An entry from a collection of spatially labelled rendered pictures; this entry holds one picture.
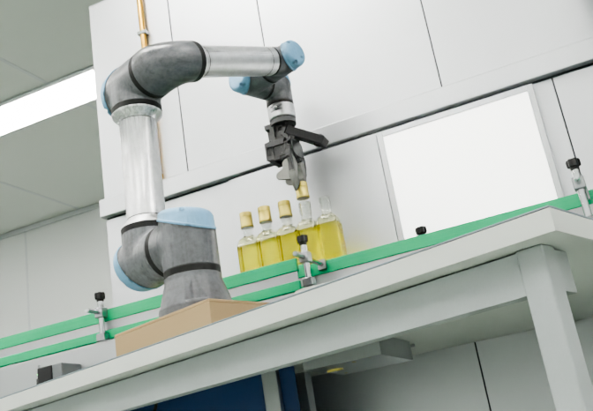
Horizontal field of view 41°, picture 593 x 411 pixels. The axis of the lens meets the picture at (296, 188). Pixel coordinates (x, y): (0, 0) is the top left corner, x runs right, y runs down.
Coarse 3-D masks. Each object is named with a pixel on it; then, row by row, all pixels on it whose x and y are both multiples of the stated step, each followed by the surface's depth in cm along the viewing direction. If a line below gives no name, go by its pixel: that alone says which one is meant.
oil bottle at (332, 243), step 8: (320, 216) 206; (328, 216) 204; (336, 216) 206; (320, 224) 205; (328, 224) 204; (336, 224) 203; (320, 232) 204; (328, 232) 203; (336, 232) 202; (320, 240) 203; (328, 240) 203; (336, 240) 202; (344, 240) 206; (320, 248) 203; (328, 248) 202; (336, 248) 201; (344, 248) 204; (328, 256) 201; (336, 256) 201
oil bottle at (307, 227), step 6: (300, 222) 208; (306, 222) 207; (312, 222) 206; (300, 228) 207; (306, 228) 206; (312, 228) 205; (300, 234) 206; (306, 234) 206; (312, 234) 205; (312, 240) 204; (318, 240) 205; (312, 246) 204; (318, 246) 204; (312, 252) 204; (318, 252) 203; (318, 258) 203
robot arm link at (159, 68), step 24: (144, 48) 179; (168, 48) 177; (192, 48) 180; (216, 48) 187; (240, 48) 193; (264, 48) 200; (288, 48) 203; (144, 72) 176; (168, 72) 177; (192, 72) 180; (216, 72) 187; (240, 72) 193; (264, 72) 200; (288, 72) 207
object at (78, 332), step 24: (288, 264) 193; (240, 288) 198; (264, 288) 195; (288, 288) 192; (120, 312) 210; (144, 312) 208; (24, 336) 222; (48, 336) 219; (72, 336) 215; (0, 360) 223; (24, 360) 220
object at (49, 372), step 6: (48, 366) 204; (54, 366) 203; (60, 366) 202; (66, 366) 204; (72, 366) 206; (78, 366) 208; (42, 372) 204; (48, 372) 203; (54, 372) 203; (60, 372) 202; (66, 372) 203; (42, 378) 204; (48, 378) 203
